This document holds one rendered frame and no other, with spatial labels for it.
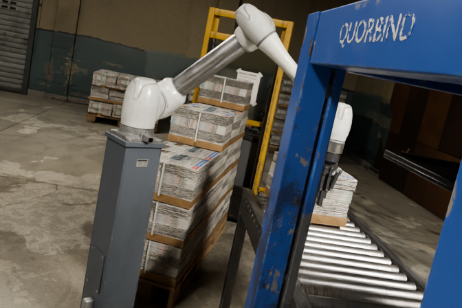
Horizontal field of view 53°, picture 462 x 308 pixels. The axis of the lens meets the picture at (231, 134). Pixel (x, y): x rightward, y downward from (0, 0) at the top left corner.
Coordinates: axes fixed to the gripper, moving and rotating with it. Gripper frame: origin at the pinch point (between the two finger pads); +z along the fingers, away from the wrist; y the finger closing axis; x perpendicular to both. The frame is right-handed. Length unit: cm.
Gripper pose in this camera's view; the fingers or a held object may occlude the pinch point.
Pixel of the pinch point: (320, 197)
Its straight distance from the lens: 205.1
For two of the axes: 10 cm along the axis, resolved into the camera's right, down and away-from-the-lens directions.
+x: 1.1, 1.6, -9.8
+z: -2.0, 9.7, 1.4
